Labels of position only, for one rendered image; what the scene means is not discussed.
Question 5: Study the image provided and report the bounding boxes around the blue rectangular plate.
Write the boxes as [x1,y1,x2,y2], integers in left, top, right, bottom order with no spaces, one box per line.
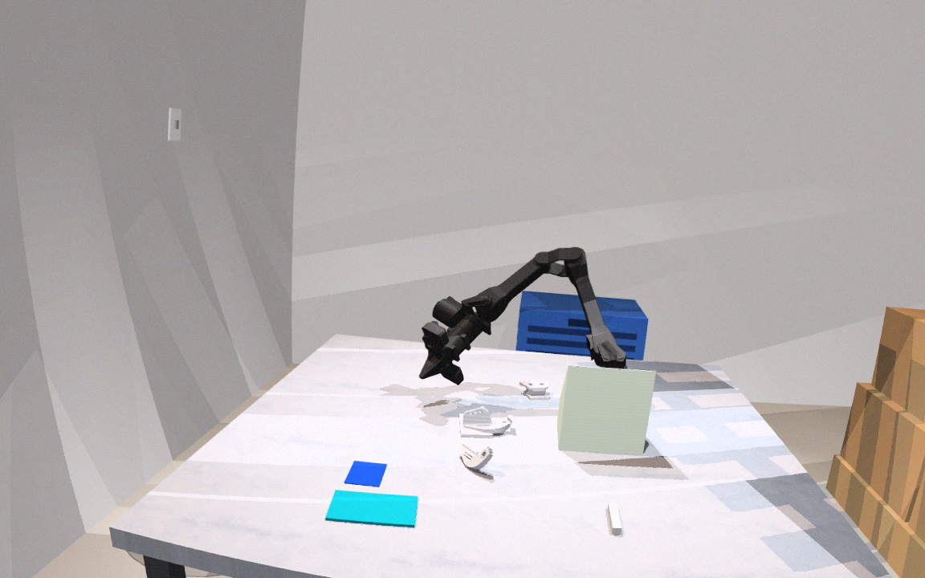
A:
[344,461,387,487]

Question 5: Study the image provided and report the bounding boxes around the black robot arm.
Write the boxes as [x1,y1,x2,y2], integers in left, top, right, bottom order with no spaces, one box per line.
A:
[432,247,627,369]

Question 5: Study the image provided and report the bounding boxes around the white flat bar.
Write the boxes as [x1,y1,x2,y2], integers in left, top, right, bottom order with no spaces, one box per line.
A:
[607,502,621,535]

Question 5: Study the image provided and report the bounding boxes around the teal rectangular plate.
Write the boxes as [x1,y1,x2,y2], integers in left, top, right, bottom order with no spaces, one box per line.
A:
[325,490,418,527]

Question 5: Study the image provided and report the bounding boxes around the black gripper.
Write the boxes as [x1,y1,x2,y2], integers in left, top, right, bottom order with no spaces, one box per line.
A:
[419,322,472,385]

